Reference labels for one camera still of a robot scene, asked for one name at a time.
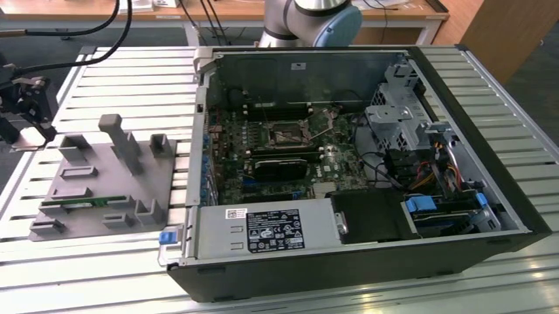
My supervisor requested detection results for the hard disk in blue carrier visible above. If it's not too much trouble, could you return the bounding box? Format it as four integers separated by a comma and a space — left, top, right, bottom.
403, 191, 488, 230

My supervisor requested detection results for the silver chipset heatsink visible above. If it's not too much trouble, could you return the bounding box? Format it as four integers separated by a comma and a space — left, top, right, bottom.
310, 183, 340, 198

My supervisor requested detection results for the green RAM stick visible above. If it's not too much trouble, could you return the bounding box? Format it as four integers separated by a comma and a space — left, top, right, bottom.
40, 195, 130, 209

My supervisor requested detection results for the grey parts rack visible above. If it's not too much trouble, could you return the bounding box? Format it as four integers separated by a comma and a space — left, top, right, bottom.
28, 113, 178, 242

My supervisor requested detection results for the silver drive cage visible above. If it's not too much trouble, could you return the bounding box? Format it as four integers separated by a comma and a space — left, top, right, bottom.
364, 63, 439, 154

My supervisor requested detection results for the silver power supply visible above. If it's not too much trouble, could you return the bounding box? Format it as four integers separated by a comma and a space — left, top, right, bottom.
190, 198, 343, 261

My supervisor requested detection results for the green motherboard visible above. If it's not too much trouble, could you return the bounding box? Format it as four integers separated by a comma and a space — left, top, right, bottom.
204, 104, 377, 204

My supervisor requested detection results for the CPU socket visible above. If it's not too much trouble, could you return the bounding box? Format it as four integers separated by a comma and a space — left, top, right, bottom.
265, 122, 313, 148

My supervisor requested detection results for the black graphics card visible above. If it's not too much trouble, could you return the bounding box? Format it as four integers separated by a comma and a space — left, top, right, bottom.
252, 158, 312, 183

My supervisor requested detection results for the blue case latch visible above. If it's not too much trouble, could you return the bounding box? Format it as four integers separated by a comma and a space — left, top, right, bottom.
157, 225, 185, 247

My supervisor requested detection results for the black RAM slot bank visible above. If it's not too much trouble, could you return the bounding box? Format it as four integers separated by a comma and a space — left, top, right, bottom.
248, 147, 325, 162
242, 103, 316, 120

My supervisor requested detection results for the yellow and red wire bundle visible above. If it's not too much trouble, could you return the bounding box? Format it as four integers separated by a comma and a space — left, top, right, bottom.
409, 160, 464, 192

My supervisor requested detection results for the black internal cable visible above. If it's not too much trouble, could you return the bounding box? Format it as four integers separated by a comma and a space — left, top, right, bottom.
352, 114, 408, 191

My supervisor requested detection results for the metal socket cover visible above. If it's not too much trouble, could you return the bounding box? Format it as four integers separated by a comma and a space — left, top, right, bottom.
306, 106, 340, 138

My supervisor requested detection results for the thick black hose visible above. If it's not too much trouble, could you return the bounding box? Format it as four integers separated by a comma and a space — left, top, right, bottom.
0, 0, 121, 39
12, 0, 134, 75

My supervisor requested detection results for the black PC case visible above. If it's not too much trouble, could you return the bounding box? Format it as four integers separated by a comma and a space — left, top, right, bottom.
165, 44, 552, 304

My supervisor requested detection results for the wooden desk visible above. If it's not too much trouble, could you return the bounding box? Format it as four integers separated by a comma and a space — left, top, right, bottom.
0, 0, 451, 47

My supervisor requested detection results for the wooden cabinet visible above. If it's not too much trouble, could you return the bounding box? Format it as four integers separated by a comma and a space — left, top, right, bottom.
457, 0, 559, 84

